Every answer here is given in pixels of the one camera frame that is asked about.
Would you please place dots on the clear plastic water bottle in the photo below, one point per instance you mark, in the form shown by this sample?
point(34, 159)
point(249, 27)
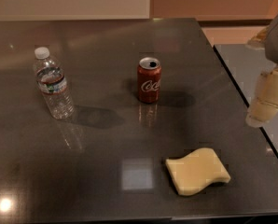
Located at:
point(52, 83)

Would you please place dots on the yellow wavy sponge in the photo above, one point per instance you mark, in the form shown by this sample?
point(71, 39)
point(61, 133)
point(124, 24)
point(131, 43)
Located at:
point(196, 171)

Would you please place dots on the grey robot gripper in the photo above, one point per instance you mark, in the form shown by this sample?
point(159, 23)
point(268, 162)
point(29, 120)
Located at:
point(265, 102)

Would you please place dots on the red cola can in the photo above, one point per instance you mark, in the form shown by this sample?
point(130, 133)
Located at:
point(148, 80)

